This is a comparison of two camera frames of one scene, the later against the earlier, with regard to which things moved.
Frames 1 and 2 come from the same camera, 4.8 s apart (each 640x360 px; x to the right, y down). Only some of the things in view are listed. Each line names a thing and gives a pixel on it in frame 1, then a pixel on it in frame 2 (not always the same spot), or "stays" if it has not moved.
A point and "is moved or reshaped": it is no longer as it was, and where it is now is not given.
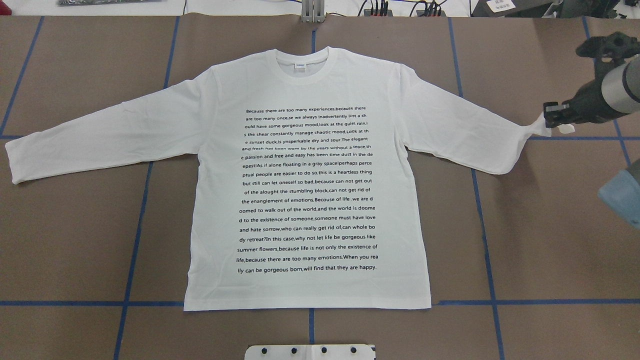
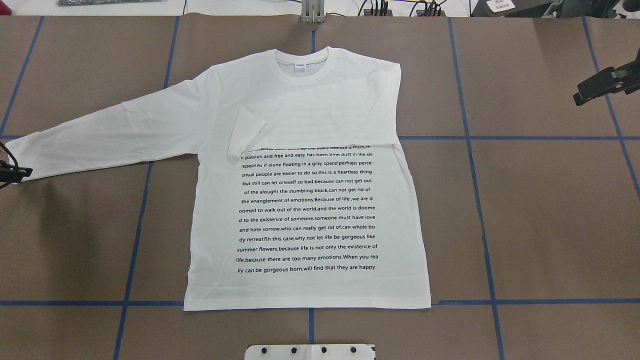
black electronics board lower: x=430 y=13 stays
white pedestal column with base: x=310 y=352 stays
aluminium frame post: x=313 y=11 stays
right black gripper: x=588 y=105 to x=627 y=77
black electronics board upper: x=377 y=12 stays
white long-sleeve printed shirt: x=306 y=173 is moved or reshaped
